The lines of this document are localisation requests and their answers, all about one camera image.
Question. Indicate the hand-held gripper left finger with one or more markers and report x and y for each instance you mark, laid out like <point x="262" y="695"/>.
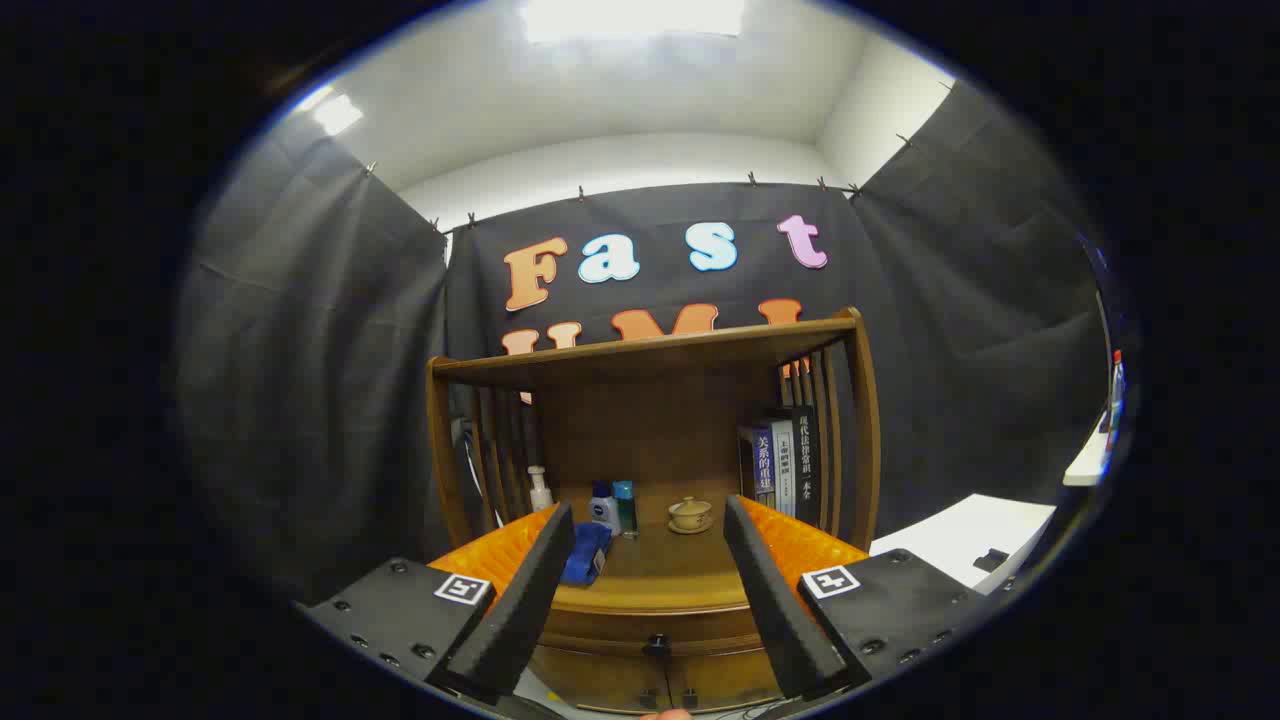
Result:
<point x="525" y="600"/>

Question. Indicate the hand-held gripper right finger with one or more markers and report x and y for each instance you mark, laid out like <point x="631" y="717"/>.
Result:
<point x="775" y="600"/>

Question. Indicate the wooden drawer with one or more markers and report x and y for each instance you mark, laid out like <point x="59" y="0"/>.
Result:
<point x="700" y="630"/>

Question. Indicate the wooden countertop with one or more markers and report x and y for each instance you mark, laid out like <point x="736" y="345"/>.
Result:
<point x="665" y="570"/>

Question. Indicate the wooden cabinet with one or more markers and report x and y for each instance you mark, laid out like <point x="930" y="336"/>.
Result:
<point x="650" y="420"/>

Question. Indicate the blue towel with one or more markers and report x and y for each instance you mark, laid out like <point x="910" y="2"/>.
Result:
<point x="585" y="555"/>

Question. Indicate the white pump bottle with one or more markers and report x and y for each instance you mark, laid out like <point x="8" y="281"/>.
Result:
<point x="540" y="495"/>

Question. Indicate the white bottle with blue cap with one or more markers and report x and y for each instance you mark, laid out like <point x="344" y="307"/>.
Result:
<point x="604" y="512"/>

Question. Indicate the beige lidded teacup with saucer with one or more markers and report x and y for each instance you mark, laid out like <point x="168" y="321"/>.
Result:
<point x="690" y="515"/>

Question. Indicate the blue spine book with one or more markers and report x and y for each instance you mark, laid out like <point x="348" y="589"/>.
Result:
<point x="758" y="465"/>

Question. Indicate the teal bottle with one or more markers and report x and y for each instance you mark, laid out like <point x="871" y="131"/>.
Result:
<point x="626" y="508"/>

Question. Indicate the white box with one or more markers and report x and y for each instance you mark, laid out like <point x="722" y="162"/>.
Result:
<point x="950" y="535"/>

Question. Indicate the small black device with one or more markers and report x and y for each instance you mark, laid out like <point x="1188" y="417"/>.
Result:
<point x="991" y="560"/>

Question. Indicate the red capped bottle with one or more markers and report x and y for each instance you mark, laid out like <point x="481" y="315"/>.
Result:
<point x="1116" y="395"/>

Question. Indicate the ceiling light panel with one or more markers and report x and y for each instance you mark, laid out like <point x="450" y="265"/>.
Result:
<point x="630" y="18"/>
<point x="338" y="115"/>

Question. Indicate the white wall shelf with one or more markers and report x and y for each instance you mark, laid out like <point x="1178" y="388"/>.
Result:
<point x="1088" y="465"/>

